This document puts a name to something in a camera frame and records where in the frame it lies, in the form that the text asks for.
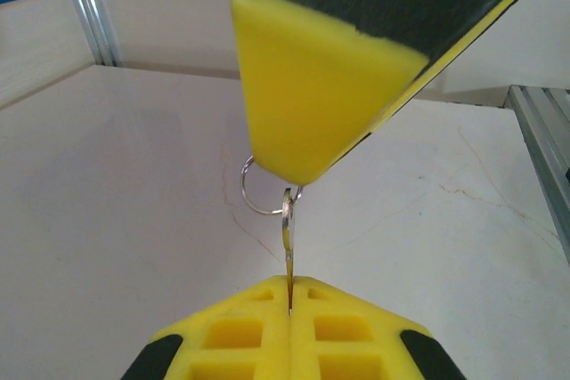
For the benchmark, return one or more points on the wide aluminium base rail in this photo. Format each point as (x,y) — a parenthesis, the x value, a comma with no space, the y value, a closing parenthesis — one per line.
(548,144)

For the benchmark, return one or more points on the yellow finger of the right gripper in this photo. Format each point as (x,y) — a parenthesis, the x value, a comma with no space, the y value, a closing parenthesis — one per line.
(311,86)
(490,16)

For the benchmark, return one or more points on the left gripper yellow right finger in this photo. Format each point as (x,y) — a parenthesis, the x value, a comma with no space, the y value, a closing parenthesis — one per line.
(303,344)

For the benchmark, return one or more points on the aluminium frame post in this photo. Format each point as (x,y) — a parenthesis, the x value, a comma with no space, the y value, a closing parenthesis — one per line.
(89,10)

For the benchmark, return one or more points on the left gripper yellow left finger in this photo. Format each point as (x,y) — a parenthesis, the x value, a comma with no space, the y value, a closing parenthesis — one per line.
(276,344)

